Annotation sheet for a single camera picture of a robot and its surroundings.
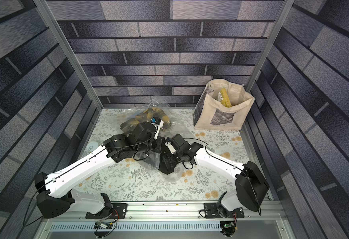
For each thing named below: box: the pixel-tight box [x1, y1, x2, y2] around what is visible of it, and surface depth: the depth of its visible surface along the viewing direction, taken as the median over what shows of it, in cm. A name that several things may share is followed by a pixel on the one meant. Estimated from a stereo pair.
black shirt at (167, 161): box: [158, 141, 182, 175], surface depth 72 cm
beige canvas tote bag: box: [192, 78, 256, 131], surface depth 99 cm
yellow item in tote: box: [220, 87, 233, 108], surface depth 97 cm
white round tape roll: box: [86, 141, 99, 153], surface depth 94 cm
